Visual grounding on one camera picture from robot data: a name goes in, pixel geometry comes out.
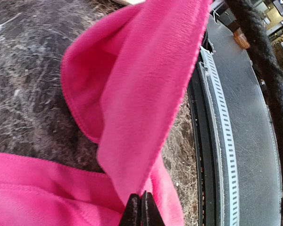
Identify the black front rail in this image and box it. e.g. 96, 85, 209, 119
187, 54, 220, 226

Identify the pink towel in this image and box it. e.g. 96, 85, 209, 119
0, 0, 211, 226

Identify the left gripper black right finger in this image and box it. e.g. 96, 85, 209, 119
141, 191, 165, 226

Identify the white slotted cable duct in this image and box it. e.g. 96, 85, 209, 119
199, 47, 240, 226

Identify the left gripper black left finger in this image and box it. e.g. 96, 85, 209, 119
119, 194, 142, 226

